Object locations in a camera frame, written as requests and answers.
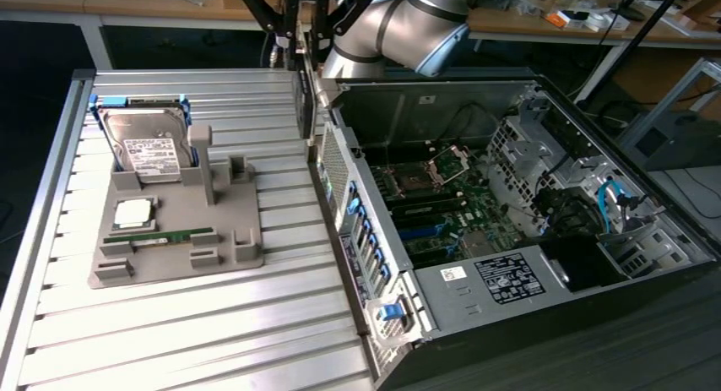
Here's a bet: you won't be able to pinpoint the metal drive cage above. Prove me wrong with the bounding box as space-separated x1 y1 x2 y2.
486 111 598 198

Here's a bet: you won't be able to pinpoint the hard disk blue carrier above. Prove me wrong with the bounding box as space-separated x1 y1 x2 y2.
88 94 196 185

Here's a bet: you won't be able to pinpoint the CPU socket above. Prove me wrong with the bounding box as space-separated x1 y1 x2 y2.
387 166 439 198

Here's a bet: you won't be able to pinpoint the orange box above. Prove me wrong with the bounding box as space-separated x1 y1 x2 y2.
549 9 590 29

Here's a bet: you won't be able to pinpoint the brown cardboard piece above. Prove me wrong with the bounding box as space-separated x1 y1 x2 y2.
678 0 721 27

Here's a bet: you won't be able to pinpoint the black pole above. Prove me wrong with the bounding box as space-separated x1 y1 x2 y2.
573 0 689 104

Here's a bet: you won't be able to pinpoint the green motherboard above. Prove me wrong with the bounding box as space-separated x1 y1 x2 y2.
369 148 542 269

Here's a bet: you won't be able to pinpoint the blue expansion slot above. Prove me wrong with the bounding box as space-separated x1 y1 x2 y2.
401 225 455 242

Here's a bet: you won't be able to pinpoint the black monitor stand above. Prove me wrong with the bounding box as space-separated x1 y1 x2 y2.
605 0 648 21

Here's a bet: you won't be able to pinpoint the wooden desk white frame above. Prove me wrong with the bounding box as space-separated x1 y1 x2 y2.
0 0 339 69
466 0 721 105

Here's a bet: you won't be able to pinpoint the blue data wire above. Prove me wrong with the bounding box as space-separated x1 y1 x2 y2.
595 177 630 236

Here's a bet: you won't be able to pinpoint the RAM slot white clips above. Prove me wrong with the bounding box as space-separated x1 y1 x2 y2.
393 209 471 222
389 200 466 212

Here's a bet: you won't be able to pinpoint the aluminium frame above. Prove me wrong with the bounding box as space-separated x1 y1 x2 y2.
617 56 721 172

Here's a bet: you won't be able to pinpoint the black wire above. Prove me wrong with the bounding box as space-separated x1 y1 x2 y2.
450 102 501 145

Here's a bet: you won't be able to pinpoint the dark computer box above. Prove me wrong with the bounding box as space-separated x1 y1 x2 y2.
633 111 721 172

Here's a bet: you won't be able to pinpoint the grey chipset heatsink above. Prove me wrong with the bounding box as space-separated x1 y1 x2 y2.
461 230 498 258

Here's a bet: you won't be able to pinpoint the green RAM stick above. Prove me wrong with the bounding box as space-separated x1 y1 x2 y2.
104 226 219 245

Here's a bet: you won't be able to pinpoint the grey parts rack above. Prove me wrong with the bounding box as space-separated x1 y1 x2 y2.
87 124 266 290

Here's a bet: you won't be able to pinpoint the white box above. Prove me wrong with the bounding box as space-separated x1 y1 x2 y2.
585 8 632 31

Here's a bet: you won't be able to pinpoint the open black PC case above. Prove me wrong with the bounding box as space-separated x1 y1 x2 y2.
303 68 721 391

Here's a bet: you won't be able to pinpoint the grey power supply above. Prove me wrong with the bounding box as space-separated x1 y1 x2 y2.
414 246 570 331

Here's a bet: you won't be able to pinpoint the silver CPU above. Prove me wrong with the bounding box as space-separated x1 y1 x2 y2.
111 198 156 231

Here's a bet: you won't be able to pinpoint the metal socket cover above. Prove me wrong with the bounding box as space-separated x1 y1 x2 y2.
426 144 473 176

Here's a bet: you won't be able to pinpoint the black expansion slot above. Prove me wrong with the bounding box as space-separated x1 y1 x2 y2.
397 219 450 231

